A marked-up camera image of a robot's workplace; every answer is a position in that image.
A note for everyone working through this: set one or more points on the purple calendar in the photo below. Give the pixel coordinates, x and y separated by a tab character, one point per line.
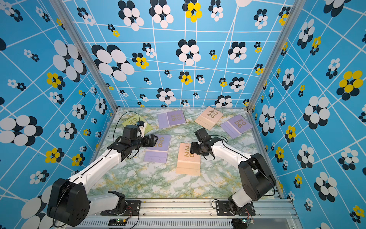
171	119
236	126
159	152

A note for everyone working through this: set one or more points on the green circuit board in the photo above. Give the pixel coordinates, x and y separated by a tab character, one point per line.
241	223
117	222

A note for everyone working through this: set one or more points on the left aluminium corner post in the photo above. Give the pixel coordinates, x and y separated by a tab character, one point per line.
75	35

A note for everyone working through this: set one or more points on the green desk calendar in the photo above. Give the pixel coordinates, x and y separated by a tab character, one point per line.
134	119

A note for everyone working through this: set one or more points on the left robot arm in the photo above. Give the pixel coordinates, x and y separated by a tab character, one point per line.
69	202

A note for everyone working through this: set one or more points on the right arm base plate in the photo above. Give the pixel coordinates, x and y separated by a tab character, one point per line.
228	208

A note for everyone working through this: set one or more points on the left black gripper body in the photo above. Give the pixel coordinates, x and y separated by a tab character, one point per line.
140	142

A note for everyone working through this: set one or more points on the right green circuit board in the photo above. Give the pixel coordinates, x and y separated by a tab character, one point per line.
241	223

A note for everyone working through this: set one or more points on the right aluminium corner post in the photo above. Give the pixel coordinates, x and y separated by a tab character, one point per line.
283	36

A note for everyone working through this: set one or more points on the left green circuit board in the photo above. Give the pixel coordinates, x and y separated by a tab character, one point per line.
117	222

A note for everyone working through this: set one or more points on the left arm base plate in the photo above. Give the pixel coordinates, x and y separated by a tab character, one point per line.
126	208

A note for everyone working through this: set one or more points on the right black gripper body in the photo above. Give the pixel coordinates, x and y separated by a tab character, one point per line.
197	148

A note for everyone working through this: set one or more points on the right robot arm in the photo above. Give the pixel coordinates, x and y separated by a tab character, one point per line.
256	177

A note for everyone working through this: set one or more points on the pink calendar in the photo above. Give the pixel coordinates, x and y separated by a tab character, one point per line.
187	163
209	117

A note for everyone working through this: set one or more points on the aluminium front rail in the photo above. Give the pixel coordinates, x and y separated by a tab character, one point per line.
198	214

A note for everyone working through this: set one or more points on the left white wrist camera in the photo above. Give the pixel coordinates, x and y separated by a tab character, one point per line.
141	127

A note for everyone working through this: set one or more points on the aluminium corner post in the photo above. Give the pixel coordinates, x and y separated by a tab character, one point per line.
75	35
283	36

